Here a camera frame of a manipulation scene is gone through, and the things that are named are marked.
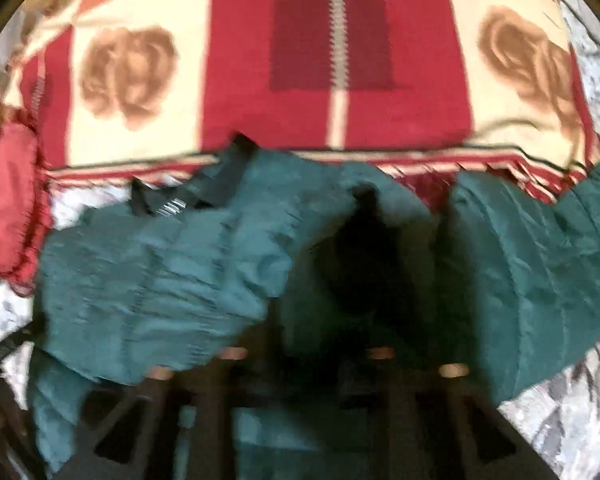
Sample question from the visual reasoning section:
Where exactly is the green quilted puffer jacket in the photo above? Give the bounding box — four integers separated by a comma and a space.
27, 136, 600, 479

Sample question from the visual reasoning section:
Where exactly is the red heart shaped pillow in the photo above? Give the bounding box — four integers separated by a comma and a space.
0, 122, 53, 296

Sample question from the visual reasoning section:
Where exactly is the red cream rose patterned quilt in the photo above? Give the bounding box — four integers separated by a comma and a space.
3, 0, 600, 203

